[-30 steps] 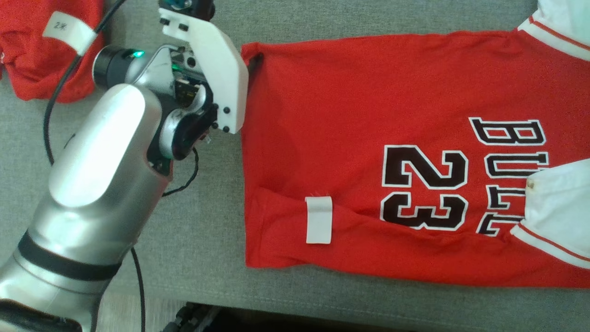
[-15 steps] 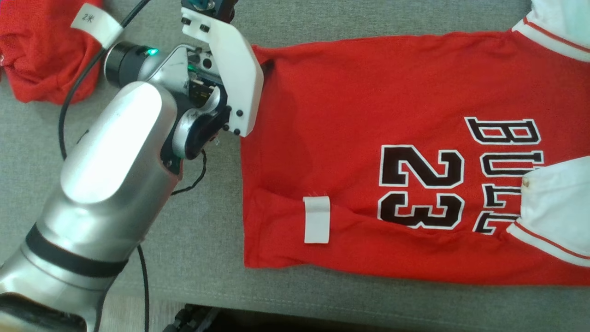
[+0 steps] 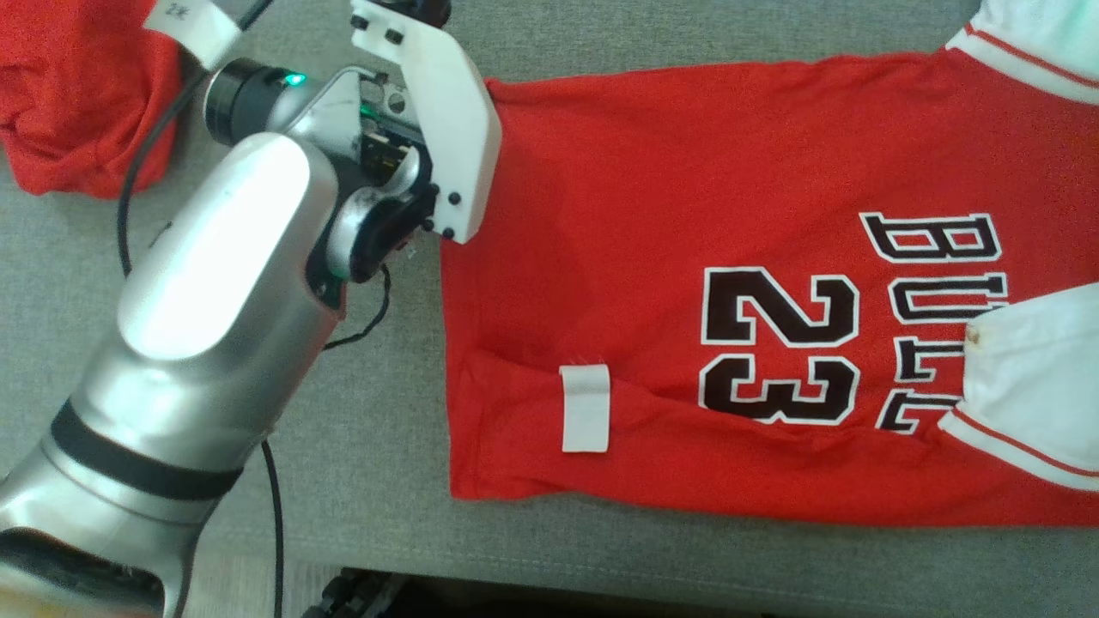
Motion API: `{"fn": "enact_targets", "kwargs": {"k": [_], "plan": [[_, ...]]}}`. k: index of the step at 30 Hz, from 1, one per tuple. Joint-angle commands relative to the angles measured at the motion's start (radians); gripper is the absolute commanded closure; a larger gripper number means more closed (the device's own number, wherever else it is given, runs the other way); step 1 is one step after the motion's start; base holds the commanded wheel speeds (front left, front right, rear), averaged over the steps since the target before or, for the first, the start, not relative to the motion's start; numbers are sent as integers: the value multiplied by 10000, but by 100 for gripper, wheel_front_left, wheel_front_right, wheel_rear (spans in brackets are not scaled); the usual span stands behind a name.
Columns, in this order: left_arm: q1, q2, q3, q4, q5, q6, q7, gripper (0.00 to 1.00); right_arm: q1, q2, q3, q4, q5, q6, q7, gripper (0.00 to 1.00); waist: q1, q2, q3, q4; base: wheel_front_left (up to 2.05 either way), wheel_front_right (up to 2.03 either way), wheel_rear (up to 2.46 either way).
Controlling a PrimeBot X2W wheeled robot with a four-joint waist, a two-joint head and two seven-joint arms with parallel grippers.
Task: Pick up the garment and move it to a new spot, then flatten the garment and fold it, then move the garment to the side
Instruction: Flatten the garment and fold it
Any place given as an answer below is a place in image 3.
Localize red basketball jersey white sleeves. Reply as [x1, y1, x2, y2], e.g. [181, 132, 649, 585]
[440, 0, 1099, 528]

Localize white cable label tag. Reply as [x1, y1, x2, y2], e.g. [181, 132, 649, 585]
[143, 0, 244, 72]

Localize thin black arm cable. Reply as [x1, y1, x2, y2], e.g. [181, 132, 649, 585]
[115, 0, 393, 618]

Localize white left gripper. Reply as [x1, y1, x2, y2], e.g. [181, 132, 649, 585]
[292, 0, 504, 246]

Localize red shorts white stripes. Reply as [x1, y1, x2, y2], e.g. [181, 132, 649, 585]
[0, 0, 185, 201]

